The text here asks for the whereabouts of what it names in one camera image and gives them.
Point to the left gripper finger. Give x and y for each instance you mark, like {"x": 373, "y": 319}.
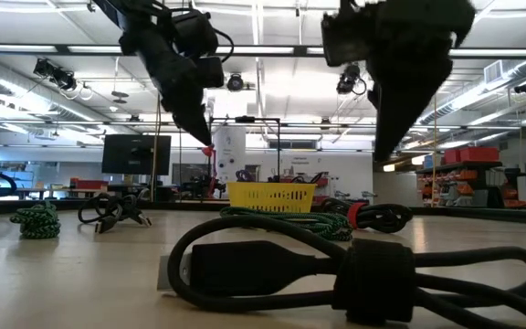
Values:
{"x": 190, "y": 121}

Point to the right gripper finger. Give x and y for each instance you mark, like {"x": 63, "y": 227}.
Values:
{"x": 395, "y": 109}

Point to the yellow plastic basket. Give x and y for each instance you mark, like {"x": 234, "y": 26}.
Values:
{"x": 267, "y": 196}

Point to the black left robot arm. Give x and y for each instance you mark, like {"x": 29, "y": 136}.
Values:
{"x": 117, "y": 11}

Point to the red desk lamp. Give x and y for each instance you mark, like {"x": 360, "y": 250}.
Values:
{"x": 208, "y": 150}

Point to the white pillar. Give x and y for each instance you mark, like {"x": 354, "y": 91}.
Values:
{"x": 231, "y": 151}

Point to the black monitor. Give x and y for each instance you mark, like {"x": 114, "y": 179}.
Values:
{"x": 135, "y": 155}

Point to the small red storage bin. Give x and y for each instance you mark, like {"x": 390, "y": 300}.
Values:
{"x": 451, "y": 156}

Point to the large red storage bin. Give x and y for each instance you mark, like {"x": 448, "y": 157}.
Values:
{"x": 480, "y": 154}

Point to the dark storage shelf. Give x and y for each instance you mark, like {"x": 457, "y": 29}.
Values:
{"x": 473, "y": 165}

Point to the black ceiling cameras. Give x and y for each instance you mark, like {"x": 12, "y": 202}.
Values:
{"x": 62, "y": 78}

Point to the red box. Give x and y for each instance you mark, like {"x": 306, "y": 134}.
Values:
{"x": 89, "y": 184}

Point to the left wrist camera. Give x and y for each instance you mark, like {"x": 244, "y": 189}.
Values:
{"x": 194, "y": 34}

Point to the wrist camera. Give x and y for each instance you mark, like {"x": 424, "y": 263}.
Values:
{"x": 345, "y": 41}
{"x": 194, "y": 34}

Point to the black background rig frame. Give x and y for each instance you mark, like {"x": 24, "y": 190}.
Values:
{"x": 245, "y": 119}

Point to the black overhead camera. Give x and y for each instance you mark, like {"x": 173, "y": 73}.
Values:
{"x": 234, "y": 82}

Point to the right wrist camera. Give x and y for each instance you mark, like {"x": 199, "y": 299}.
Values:
{"x": 345, "y": 41}

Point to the black aluminium table frame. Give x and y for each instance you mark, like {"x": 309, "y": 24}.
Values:
{"x": 176, "y": 205}

